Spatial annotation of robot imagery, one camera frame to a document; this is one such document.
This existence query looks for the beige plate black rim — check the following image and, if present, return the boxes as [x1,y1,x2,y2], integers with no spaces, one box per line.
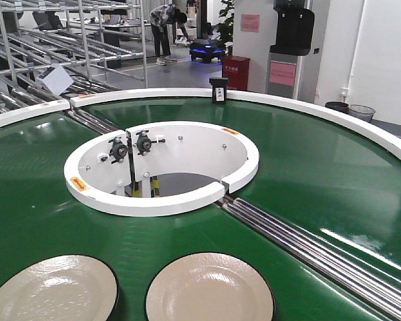
[0,255,119,320]
[145,252,275,320]

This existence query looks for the black sensor box on rim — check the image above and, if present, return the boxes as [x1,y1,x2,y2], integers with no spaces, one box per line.
[209,77,229,104]

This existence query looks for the red fire extinguisher cabinet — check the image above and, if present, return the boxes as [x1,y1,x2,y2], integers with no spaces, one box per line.
[221,56,250,91]

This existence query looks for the black mobile robot blue light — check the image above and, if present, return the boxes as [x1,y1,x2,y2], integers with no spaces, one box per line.
[189,39,225,64]

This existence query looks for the steel conveyor rollers left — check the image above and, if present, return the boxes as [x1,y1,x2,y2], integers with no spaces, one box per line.
[64,108,119,134]

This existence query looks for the steel conveyor rollers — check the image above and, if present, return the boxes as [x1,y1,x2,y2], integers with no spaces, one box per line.
[64,108,119,134]
[217,195,401,320]

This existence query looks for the green potted plant background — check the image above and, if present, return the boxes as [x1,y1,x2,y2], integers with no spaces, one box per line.
[214,0,235,56]

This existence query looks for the pink notice on pillar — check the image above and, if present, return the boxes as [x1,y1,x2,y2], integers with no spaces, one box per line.
[240,14,260,33]

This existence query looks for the person bending over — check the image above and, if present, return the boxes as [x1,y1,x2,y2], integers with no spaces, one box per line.
[150,4,189,66]

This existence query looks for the dark round waste bin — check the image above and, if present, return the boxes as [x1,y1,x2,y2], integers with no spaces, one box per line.
[325,101,349,114]

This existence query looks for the metal roller rack shelving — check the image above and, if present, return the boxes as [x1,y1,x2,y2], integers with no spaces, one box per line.
[0,1,148,114]

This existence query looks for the black and grey kiosk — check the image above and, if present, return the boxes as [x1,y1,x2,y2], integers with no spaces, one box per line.
[266,1,315,98]

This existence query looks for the white box on rack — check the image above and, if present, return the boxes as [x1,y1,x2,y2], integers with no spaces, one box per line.
[35,64,74,96]

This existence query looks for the mesh waste basket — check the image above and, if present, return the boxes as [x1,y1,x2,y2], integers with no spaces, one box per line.
[348,104,376,122]

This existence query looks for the white outer conveyor rim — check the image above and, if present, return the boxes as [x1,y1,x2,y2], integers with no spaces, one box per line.
[70,88,401,161]

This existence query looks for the white outer rim left segment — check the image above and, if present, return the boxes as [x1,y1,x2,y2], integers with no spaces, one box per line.
[0,100,70,128]

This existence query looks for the steel conveyor rollers right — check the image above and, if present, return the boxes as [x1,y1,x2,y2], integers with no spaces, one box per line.
[217,195,401,320]

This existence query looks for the white inner conveyor ring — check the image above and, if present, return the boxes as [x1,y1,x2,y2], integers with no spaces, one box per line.
[63,120,260,218]

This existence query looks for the right black bearing mount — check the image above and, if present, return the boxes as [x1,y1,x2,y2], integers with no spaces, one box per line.
[136,130,152,156]

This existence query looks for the black bearing mount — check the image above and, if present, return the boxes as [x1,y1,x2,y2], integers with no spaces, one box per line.
[136,130,152,156]
[109,136,128,164]

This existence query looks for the left black bearing mount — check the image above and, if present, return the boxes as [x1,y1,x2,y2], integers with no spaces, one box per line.
[109,136,128,164]

